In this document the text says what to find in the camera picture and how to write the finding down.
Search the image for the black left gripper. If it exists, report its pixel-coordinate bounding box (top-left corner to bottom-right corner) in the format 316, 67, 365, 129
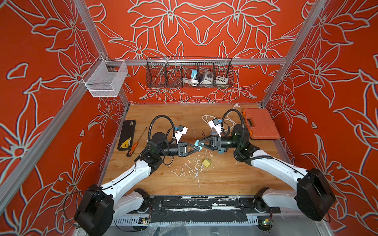
157, 142, 199, 159

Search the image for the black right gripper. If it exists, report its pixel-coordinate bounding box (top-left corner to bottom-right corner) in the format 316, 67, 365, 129
198, 137, 242, 155

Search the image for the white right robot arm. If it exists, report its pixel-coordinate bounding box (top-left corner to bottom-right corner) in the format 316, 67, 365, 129
196, 125, 336, 221

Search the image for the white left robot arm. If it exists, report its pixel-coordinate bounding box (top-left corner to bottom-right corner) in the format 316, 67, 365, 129
74, 132, 201, 236

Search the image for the yellow plug adapter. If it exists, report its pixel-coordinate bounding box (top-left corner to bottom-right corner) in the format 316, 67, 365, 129
202, 158, 212, 168

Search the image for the orange plastic tool case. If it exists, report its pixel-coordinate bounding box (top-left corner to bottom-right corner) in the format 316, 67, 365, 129
242, 108, 280, 140

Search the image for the black flat tool case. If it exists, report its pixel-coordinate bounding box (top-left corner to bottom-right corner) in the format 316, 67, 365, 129
117, 120, 136, 151

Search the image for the white socket cube in basket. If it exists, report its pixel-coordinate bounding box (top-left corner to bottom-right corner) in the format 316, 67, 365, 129
215, 76, 229, 87

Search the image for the white power strip in basket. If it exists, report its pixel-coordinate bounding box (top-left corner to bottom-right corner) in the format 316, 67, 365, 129
200, 70, 214, 85

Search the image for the blue box in basket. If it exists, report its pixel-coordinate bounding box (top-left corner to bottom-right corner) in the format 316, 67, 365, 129
191, 70, 197, 80

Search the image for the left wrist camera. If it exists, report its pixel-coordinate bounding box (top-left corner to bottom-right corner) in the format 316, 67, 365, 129
173, 125, 188, 144

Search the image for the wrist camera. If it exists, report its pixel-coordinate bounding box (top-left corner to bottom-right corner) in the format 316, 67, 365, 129
173, 125, 188, 144
208, 118, 222, 137

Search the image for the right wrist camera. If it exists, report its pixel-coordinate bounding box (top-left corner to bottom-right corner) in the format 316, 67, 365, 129
208, 118, 222, 137

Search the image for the thin white cable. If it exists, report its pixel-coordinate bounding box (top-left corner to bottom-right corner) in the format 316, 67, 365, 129
168, 163, 204, 178

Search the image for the orange handled screwdriver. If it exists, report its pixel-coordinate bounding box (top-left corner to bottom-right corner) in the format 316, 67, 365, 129
127, 127, 148, 157

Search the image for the coiled white cable in basket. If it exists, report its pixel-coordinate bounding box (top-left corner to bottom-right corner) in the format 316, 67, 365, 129
181, 77, 199, 87

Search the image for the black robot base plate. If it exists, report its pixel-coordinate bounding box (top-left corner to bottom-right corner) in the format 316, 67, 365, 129
132, 196, 281, 224

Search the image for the black wire wall basket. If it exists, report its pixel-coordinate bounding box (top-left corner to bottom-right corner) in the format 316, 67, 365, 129
146, 56, 235, 89

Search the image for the clear plastic wall bin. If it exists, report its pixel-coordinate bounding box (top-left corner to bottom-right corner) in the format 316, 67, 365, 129
83, 61, 129, 97

